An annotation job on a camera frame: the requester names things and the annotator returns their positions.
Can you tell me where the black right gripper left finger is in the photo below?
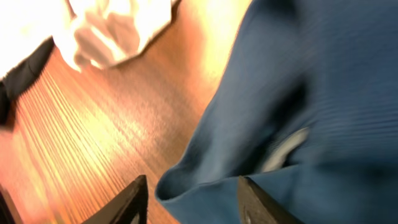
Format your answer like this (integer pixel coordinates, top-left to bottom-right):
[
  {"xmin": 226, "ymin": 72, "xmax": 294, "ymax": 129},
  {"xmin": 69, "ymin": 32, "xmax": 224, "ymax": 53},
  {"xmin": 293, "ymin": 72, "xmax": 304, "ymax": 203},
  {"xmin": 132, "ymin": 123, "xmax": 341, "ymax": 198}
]
[{"xmin": 83, "ymin": 175, "xmax": 149, "ymax": 224}]

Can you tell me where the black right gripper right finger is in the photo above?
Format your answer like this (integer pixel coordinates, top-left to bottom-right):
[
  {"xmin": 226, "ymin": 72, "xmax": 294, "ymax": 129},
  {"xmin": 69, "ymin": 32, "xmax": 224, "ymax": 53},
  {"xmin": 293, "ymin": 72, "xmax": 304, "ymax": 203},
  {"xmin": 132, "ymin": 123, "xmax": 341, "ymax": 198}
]
[{"xmin": 236, "ymin": 176, "xmax": 303, "ymax": 224}]

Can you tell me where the teal blue polo shirt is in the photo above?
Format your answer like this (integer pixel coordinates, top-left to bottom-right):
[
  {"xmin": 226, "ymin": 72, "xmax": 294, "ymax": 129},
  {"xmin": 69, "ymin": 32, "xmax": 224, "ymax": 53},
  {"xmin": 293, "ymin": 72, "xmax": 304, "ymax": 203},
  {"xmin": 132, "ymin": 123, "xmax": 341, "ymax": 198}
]
[{"xmin": 155, "ymin": 0, "xmax": 397, "ymax": 223}]

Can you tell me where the black garment under white shirt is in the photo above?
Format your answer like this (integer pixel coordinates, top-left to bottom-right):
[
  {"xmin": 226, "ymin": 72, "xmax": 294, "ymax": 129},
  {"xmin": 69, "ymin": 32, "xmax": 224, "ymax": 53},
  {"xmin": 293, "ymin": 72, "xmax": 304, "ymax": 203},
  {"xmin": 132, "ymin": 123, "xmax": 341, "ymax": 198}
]
[{"xmin": 1, "ymin": 37, "xmax": 55, "ymax": 126}]

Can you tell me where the white crumpled shirt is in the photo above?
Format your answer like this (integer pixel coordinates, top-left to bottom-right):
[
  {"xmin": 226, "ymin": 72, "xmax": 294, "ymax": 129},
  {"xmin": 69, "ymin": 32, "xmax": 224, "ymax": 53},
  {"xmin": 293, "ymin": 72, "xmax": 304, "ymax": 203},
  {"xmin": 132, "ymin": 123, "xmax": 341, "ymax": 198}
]
[{"xmin": 1, "ymin": 0, "xmax": 177, "ymax": 77}]

